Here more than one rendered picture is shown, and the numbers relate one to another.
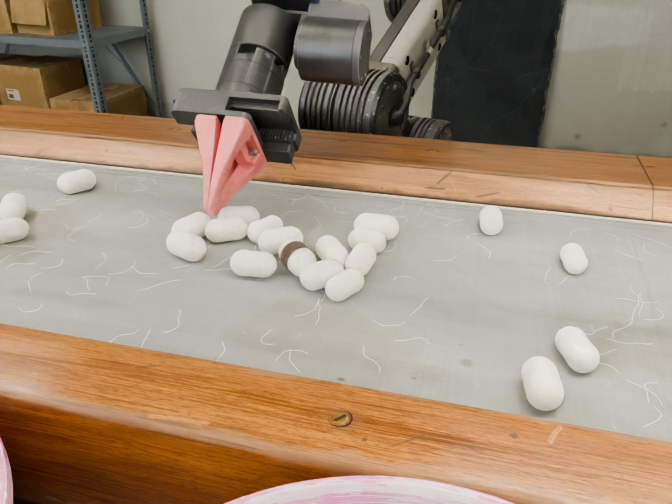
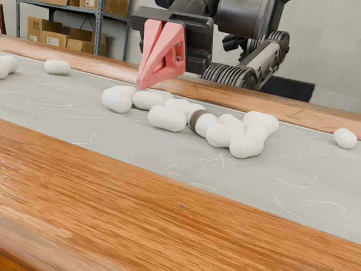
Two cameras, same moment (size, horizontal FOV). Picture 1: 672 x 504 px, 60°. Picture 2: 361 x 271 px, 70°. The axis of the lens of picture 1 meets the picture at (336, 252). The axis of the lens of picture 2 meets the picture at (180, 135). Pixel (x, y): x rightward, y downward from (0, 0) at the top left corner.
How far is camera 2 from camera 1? 0.23 m
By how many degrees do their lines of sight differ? 11
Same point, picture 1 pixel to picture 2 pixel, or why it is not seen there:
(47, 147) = (50, 57)
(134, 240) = (80, 95)
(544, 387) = not seen: outside the picture
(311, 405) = (265, 246)
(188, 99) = (144, 11)
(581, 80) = not seen: hidden behind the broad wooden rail
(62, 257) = (21, 91)
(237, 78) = (180, 7)
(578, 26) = (319, 98)
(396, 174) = (265, 105)
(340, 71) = (247, 22)
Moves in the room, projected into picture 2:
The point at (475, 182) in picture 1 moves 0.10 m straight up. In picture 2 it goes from (321, 118) to (348, 44)
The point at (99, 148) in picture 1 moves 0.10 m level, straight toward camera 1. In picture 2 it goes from (80, 62) to (76, 68)
